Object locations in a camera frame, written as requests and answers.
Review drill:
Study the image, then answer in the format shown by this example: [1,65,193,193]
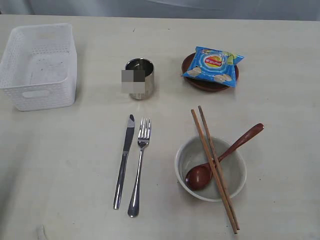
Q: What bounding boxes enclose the brown wooden spoon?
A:
[185,123,264,191]

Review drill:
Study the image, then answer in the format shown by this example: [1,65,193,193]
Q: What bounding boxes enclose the silver metal fork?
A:
[127,118,152,218]

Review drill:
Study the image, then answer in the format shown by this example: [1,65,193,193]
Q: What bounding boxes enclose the brown wooden plate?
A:
[181,52,230,93]

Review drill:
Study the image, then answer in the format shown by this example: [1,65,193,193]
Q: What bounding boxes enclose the white perforated plastic basket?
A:
[0,23,77,112]

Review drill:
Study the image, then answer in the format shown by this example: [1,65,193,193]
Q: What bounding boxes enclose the blue Lay's chips bag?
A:
[182,46,244,88]

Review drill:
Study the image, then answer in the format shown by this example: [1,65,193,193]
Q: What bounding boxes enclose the speckled white ceramic bowl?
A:
[174,136,247,203]

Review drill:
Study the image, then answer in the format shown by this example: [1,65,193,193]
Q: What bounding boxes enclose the brown wooden chopstick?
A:
[190,109,238,234]
[198,105,240,233]

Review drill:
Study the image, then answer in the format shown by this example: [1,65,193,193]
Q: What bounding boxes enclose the silver metal cup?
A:
[121,58,155,100]

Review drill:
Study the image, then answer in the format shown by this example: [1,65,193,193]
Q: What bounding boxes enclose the silver table knife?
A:
[113,114,135,210]

